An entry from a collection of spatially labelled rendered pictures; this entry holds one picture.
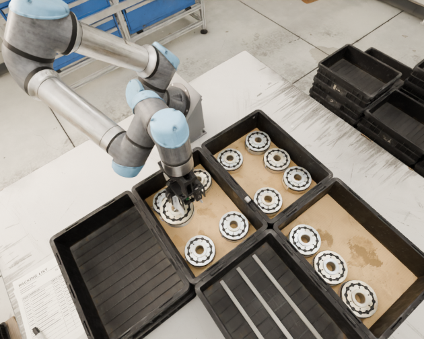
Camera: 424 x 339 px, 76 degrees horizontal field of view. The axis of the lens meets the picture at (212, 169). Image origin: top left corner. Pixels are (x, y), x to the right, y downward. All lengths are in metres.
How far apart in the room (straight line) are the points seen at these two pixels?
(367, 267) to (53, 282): 1.12
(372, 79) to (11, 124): 2.90
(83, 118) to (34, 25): 0.24
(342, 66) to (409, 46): 1.39
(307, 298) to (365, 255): 0.24
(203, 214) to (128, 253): 0.29
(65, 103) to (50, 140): 1.89
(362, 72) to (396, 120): 0.38
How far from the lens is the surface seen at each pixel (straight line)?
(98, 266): 1.05
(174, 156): 0.59
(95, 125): 0.74
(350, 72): 2.11
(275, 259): 0.97
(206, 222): 1.00
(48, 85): 0.84
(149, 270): 0.99
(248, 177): 1.07
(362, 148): 1.43
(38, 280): 1.30
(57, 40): 0.86
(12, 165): 2.71
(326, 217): 1.06
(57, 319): 1.23
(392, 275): 1.08
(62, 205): 1.37
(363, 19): 3.65
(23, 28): 0.85
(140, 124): 0.65
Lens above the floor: 1.77
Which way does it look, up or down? 60 degrees down
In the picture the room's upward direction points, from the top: 7 degrees counter-clockwise
